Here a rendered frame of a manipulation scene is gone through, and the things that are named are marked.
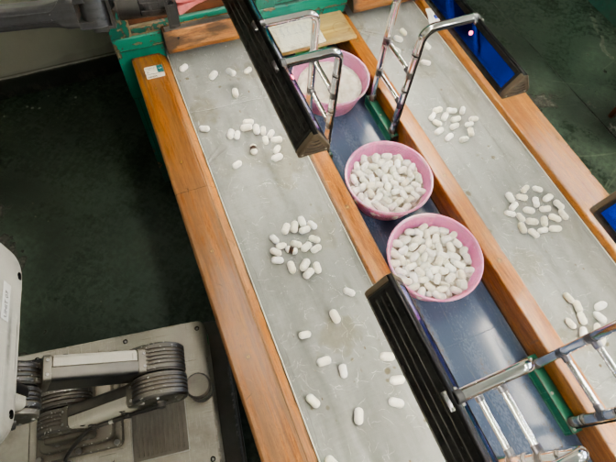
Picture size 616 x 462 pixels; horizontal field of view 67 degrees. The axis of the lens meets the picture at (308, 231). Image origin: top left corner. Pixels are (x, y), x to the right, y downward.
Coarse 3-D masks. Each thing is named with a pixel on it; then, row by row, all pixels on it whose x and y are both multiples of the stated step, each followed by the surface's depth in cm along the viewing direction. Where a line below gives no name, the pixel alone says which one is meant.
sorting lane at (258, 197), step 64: (192, 64) 162; (256, 192) 138; (320, 192) 139; (256, 256) 128; (320, 256) 129; (320, 320) 121; (320, 384) 113; (384, 384) 114; (320, 448) 106; (384, 448) 107
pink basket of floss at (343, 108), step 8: (344, 56) 166; (352, 56) 164; (304, 64) 165; (344, 64) 168; (352, 64) 166; (360, 64) 163; (296, 72) 162; (296, 80) 162; (360, 80) 165; (368, 80) 159; (304, 96) 154; (360, 96) 155; (336, 104) 153; (344, 104) 153; (352, 104) 159; (320, 112) 160; (336, 112) 159; (344, 112) 161
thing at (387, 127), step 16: (400, 0) 128; (464, 16) 123; (480, 16) 125; (432, 32) 121; (384, 48) 142; (416, 48) 125; (384, 64) 148; (416, 64) 129; (384, 80) 149; (368, 96) 162; (400, 96) 141; (384, 112) 160; (400, 112) 146; (384, 128) 158
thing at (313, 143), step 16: (224, 0) 130; (240, 0) 124; (240, 16) 124; (256, 16) 119; (240, 32) 124; (256, 32) 118; (256, 48) 118; (272, 48) 114; (256, 64) 118; (272, 80) 113; (288, 80) 109; (272, 96) 113; (288, 96) 109; (288, 112) 109; (304, 112) 105; (288, 128) 109; (304, 128) 104; (320, 128) 109; (304, 144) 104; (320, 144) 106
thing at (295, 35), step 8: (288, 24) 169; (296, 24) 169; (304, 24) 169; (272, 32) 166; (280, 32) 166; (288, 32) 167; (296, 32) 167; (304, 32) 167; (320, 32) 168; (280, 40) 164; (288, 40) 164; (296, 40) 165; (304, 40) 165; (320, 40) 165; (280, 48) 162; (288, 48) 163; (296, 48) 163
